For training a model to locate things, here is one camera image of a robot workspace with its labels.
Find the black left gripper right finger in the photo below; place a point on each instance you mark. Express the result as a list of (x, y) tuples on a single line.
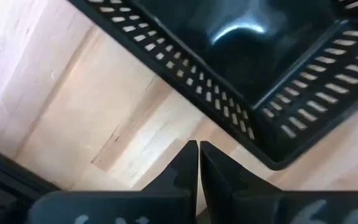
[(244, 205)]

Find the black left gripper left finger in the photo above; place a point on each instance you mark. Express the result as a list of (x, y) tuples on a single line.
[(166, 205)]

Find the black plastic slotted basket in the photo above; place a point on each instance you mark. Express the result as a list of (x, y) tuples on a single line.
[(244, 62)]

